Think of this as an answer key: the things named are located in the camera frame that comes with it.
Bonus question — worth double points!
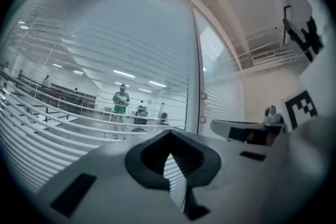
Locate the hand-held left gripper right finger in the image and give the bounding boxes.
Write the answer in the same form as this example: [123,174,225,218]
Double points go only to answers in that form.
[170,114,336,224]

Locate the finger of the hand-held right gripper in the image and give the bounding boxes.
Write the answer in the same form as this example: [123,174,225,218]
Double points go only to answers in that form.
[210,119,276,146]

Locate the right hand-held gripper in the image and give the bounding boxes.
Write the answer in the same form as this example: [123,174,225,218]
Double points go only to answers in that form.
[262,14,336,135]

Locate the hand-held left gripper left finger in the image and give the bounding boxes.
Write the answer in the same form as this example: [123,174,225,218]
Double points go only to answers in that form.
[39,129,189,224]

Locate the wide white slatted blinds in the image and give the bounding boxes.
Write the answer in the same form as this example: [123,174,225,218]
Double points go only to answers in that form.
[0,0,202,195]

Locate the white air vent grille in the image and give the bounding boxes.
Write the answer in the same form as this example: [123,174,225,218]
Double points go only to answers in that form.
[251,50,276,62]

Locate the black framed pendant light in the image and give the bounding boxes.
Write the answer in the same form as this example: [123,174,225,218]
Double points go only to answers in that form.
[282,5,292,46]

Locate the white horizontal pipe bundle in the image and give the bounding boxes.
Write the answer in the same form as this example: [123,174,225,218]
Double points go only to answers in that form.
[233,26,302,71]

